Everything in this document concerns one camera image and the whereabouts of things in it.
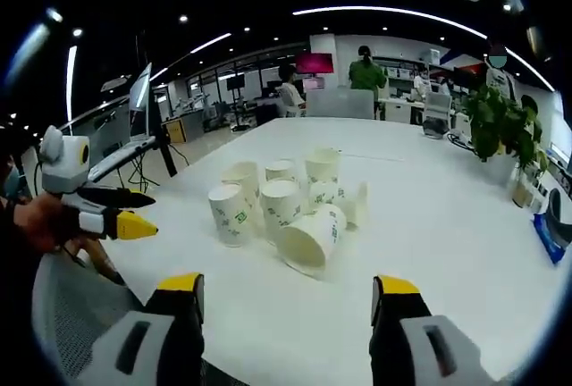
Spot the grey mesh office chair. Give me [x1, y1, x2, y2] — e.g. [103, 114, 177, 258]
[30, 251, 151, 386]

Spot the green potted plant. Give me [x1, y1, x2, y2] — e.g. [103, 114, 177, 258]
[464, 85, 551, 187]

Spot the yellow cabinet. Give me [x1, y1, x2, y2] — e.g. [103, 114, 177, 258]
[161, 116, 189, 144]

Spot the open white laptop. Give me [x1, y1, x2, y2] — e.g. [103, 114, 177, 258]
[87, 63, 157, 182]

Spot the group of white paper cups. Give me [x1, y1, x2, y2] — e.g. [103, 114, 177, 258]
[207, 147, 370, 277]

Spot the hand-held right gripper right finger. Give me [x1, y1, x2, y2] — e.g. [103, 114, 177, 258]
[369, 274, 497, 386]

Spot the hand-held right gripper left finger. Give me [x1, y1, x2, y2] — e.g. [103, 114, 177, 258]
[78, 272, 206, 386]

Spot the red display screen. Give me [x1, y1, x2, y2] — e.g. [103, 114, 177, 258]
[295, 52, 335, 76]

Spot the black cable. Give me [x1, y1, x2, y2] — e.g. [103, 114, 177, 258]
[446, 130, 475, 151]

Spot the grey partition panel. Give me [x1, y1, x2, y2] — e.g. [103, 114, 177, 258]
[307, 88, 374, 121]

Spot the person's left hand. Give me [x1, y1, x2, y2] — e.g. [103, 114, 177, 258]
[18, 193, 81, 252]

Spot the black tripod stand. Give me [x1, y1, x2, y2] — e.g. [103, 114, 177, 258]
[146, 90, 179, 178]

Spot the white table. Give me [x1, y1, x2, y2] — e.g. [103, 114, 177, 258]
[96, 116, 572, 386]

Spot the black bag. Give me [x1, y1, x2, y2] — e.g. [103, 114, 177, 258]
[422, 117, 449, 139]

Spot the white office chair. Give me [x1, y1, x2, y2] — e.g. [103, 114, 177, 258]
[423, 91, 453, 137]

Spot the dark curved object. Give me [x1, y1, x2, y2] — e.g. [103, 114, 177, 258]
[547, 188, 572, 251]

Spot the blue packet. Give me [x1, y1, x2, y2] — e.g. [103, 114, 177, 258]
[531, 214, 569, 265]

